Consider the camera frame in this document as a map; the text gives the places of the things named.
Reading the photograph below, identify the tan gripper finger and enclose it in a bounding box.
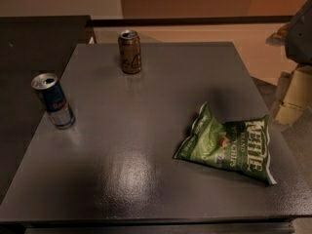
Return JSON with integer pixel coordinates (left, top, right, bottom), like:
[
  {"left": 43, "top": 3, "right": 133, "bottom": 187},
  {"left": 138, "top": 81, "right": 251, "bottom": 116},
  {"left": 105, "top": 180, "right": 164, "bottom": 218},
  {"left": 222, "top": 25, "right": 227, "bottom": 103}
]
[
  {"left": 283, "top": 65, "right": 312, "bottom": 107},
  {"left": 272, "top": 100, "right": 303, "bottom": 125}
]

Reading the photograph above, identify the green jalapeno chip bag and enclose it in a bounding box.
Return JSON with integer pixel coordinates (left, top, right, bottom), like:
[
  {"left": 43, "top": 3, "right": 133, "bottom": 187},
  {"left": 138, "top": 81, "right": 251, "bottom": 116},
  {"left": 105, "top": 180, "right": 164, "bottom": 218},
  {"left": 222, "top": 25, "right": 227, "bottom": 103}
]
[{"left": 174, "top": 103, "right": 276, "bottom": 185}]

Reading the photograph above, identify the brown soda can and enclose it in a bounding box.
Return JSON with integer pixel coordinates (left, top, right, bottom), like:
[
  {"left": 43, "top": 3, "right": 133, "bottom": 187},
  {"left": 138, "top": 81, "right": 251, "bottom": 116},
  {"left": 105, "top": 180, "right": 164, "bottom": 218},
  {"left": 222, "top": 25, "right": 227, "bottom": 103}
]
[{"left": 118, "top": 29, "right": 141, "bottom": 74}]

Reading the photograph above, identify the blue silver energy drink can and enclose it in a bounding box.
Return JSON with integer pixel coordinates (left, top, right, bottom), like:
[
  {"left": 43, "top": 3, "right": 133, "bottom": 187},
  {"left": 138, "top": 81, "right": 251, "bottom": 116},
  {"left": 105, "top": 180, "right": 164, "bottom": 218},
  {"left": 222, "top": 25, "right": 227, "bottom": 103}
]
[{"left": 31, "top": 73, "right": 75, "bottom": 129}]

